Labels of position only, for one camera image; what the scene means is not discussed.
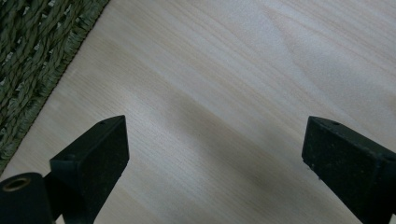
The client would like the green woven straw mat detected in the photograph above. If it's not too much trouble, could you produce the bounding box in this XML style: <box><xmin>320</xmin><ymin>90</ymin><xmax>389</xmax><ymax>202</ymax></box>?
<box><xmin>0</xmin><ymin>0</ymin><xmax>110</xmax><ymax>175</ymax></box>

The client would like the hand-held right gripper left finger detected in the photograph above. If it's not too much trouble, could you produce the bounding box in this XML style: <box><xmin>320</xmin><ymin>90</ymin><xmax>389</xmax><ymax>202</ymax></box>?
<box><xmin>49</xmin><ymin>115</ymin><xmax>130</xmax><ymax>224</ymax></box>

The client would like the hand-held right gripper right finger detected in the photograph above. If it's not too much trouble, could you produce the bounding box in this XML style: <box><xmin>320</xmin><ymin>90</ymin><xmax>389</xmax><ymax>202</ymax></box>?
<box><xmin>301</xmin><ymin>116</ymin><xmax>396</xmax><ymax>224</ymax></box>

